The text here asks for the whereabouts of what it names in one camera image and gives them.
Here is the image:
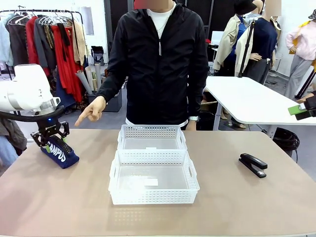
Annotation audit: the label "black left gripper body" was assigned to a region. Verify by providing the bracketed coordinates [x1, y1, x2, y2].
[37, 118, 62, 139]

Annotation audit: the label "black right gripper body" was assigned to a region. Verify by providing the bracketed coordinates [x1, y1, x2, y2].
[305, 97, 316, 112]

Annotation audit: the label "navy campus zipper pouch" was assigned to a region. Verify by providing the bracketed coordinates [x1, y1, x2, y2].
[40, 135, 80, 170]

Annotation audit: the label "person right forearm black sleeve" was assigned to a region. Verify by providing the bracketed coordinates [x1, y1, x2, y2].
[95, 59, 130, 104]

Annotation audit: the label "person left forearm black sleeve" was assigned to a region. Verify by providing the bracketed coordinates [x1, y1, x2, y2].
[186, 64, 209, 118]

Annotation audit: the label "person right hand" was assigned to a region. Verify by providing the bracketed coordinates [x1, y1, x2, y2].
[74, 95, 107, 127]

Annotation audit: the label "grey jacket draped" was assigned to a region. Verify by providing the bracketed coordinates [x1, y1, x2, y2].
[0, 115, 28, 155]

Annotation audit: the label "blue jeans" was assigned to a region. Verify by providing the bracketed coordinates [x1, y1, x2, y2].
[0, 135, 19, 169]

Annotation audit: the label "white background table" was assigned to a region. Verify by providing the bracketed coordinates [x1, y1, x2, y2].
[203, 76, 316, 131]

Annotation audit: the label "mannequin in pink sweater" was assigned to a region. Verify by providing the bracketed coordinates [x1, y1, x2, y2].
[283, 9, 316, 100]

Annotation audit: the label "long red dress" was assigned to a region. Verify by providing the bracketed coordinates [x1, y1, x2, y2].
[51, 24, 84, 103]

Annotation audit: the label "bundle of paper rolls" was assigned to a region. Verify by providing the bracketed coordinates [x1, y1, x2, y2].
[75, 62, 109, 96]

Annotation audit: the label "black stapler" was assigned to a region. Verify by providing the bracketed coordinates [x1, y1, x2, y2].
[238, 153, 269, 179]

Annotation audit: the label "mannequin in navy top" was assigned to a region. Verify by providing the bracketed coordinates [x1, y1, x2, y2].
[243, 0, 281, 85]

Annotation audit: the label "grey hanging jacket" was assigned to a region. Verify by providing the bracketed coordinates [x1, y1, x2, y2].
[34, 16, 58, 70]

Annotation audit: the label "red hanging jacket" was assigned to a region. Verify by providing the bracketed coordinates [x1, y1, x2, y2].
[25, 16, 51, 77]

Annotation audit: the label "black office chair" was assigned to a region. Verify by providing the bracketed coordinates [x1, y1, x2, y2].
[90, 45, 106, 67]

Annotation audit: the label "beige hanging garment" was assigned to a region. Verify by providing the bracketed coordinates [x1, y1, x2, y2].
[71, 21, 87, 66]

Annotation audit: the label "smaller white perforated plastic basket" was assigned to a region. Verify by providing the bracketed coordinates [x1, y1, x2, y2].
[117, 124, 188, 152]

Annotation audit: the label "black hanging scarf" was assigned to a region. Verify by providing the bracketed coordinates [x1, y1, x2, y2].
[57, 23, 71, 62]

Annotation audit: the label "black backpack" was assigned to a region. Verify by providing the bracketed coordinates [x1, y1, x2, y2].
[196, 111, 216, 131]

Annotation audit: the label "dark brown hanging garment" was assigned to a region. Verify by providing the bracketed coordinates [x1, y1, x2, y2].
[6, 16, 30, 67]

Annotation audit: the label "mannequin in beige coat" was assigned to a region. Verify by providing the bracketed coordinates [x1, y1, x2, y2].
[212, 0, 258, 78]

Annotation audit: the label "light blue fluffy garment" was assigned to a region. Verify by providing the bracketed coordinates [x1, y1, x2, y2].
[0, 13, 15, 67]

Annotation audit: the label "white monitor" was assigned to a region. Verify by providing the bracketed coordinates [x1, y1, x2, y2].
[211, 31, 225, 46]

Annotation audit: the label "person torso in black jacket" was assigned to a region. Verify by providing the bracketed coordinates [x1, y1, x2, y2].
[108, 1, 208, 127]

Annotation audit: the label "larger white perforated plastic basket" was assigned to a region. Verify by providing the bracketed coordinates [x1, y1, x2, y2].
[108, 149, 200, 205]

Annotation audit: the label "black metal clothes rack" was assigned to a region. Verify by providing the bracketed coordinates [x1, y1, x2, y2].
[0, 9, 86, 75]

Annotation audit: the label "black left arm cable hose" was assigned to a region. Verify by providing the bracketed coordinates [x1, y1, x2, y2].
[0, 105, 65, 122]

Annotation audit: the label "black coiled cable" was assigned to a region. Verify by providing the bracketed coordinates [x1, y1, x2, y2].
[272, 127, 301, 152]

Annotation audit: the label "grey wall poster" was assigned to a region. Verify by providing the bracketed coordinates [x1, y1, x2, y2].
[80, 6, 95, 36]

